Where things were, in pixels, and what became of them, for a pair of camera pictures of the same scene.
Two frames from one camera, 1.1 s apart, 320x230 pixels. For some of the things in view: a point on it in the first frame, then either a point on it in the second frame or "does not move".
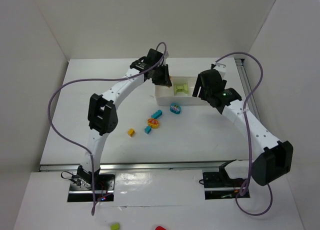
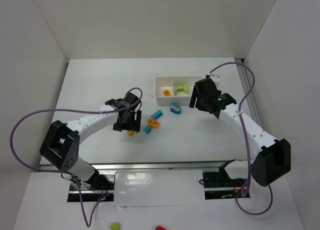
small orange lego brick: [131, 132] does not move
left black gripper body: [161, 75] → [130, 125]
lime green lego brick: [185, 88] does not move
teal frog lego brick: [175, 108] does not move
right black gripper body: [203, 87] → [200, 97]
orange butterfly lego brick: [153, 123] does not move
